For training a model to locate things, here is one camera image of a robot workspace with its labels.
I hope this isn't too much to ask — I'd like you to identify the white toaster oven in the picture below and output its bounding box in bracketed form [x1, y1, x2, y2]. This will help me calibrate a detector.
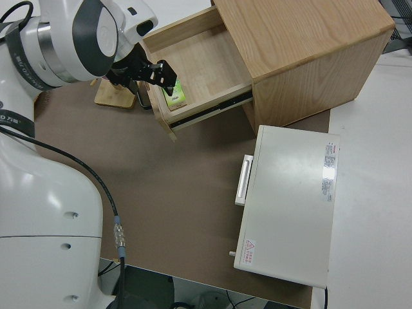
[229, 124, 341, 289]

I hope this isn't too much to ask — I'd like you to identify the wooden drawer with black handle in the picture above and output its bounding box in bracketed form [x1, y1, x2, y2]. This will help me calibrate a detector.
[136, 6, 256, 144]

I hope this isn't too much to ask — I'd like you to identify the light wooden cabinet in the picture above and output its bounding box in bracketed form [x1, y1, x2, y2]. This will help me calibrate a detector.
[210, 0, 396, 129]

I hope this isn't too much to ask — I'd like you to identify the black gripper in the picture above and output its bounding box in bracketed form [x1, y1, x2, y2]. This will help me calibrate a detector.
[107, 44, 179, 97]

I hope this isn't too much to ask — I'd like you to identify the wooden mug rack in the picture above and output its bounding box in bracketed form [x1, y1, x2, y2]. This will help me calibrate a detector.
[91, 76, 138, 109]

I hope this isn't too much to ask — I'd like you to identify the brown table mat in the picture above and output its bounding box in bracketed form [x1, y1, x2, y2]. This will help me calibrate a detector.
[33, 76, 333, 309]

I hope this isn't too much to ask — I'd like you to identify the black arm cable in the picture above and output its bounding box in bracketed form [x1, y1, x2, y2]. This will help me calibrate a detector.
[0, 124, 129, 309]

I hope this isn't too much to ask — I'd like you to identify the green carton box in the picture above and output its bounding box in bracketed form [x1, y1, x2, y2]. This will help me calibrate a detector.
[161, 78, 188, 111]

